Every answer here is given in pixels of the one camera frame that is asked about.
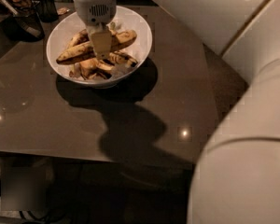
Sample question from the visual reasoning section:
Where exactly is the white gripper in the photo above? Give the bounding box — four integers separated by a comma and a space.
73, 0, 117, 60

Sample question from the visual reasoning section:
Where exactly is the long top spotted banana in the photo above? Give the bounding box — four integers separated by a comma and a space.
56, 30, 137, 64

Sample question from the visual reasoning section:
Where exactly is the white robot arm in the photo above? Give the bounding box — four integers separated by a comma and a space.
152, 0, 280, 224

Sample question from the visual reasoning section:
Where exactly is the curved banana behind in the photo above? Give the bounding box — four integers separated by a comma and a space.
66, 29, 89, 49

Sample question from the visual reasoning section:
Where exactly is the small banana at right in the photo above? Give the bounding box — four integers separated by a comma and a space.
108, 51, 138, 67

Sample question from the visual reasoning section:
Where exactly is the brown banana pieces bottom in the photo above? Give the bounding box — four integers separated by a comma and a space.
69, 58, 115, 80

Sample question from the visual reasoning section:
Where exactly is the white ceramic bowl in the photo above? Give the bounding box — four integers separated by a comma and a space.
47, 6, 152, 89

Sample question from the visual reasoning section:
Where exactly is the dark glass bowl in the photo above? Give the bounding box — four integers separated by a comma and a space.
4, 9, 45, 42

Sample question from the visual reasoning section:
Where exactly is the small wrapper on table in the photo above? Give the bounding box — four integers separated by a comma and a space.
57, 7, 69, 16

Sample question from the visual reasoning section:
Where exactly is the black mesh pen cup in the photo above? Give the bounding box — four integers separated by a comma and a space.
33, 0, 58, 22

